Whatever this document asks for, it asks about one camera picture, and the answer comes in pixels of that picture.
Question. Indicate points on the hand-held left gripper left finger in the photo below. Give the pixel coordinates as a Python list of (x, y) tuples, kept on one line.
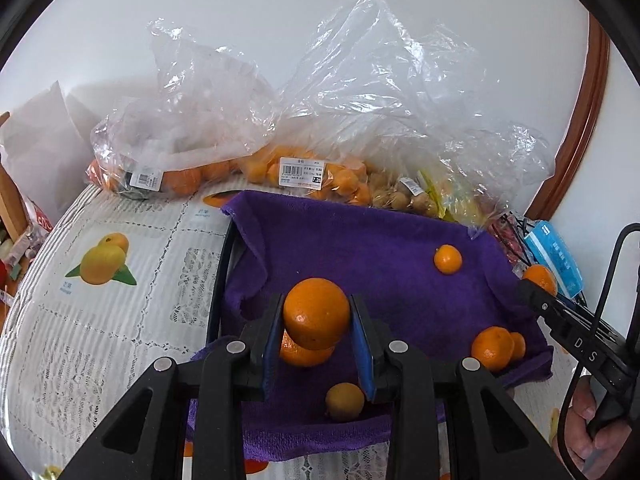
[(270, 355)]

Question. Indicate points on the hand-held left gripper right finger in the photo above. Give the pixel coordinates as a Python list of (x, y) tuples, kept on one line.
[(361, 355)]

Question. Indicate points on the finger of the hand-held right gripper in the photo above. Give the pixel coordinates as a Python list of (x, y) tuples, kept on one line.
[(575, 306), (537, 301)]

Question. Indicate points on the mandarin orange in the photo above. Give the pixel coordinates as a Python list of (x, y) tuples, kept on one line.
[(492, 347), (540, 277), (305, 357)]

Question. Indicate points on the tan round fruit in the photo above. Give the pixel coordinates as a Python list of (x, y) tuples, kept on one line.
[(345, 401)]

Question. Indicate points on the small kumquat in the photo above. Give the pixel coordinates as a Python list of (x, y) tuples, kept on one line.
[(519, 347)]

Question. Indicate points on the smooth orange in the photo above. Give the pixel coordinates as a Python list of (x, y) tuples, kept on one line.
[(317, 312)]

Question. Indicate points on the black tray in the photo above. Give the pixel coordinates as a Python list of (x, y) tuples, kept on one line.
[(220, 280)]

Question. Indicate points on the small mandarin with stem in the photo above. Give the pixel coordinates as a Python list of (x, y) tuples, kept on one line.
[(447, 259)]

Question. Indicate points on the person's right hand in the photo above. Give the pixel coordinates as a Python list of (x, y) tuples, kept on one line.
[(580, 410)]

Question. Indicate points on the blue tissue packet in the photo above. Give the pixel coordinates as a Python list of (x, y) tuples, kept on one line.
[(550, 255)]

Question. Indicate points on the purple towel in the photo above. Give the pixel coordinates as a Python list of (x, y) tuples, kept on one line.
[(375, 240)]

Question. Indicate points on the yellow snack packets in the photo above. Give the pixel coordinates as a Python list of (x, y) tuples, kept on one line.
[(450, 200)]

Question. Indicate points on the plastic bag of longans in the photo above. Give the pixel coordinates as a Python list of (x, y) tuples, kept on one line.
[(400, 200)]

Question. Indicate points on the fruit print lace tablecloth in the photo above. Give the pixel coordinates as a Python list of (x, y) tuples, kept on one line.
[(100, 340)]

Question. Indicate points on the plastic bag of kumquats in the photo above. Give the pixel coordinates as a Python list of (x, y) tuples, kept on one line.
[(345, 180)]

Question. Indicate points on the plastic bag of mandarins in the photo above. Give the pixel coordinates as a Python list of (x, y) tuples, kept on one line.
[(185, 180)]

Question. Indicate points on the large clear plastic bag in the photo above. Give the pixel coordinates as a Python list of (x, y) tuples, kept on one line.
[(400, 85)]

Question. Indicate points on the red packet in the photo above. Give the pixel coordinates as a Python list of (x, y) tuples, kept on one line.
[(42, 220)]

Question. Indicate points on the pile of small clutter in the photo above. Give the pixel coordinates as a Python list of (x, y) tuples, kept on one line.
[(10, 255)]

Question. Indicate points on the wooden furniture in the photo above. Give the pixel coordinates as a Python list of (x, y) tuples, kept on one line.
[(10, 195)]

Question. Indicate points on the white paper bag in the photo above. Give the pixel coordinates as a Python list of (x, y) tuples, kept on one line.
[(45, 140)]

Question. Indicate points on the brown wooden door frame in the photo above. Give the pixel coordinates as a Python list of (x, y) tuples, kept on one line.
[(585, 125)]

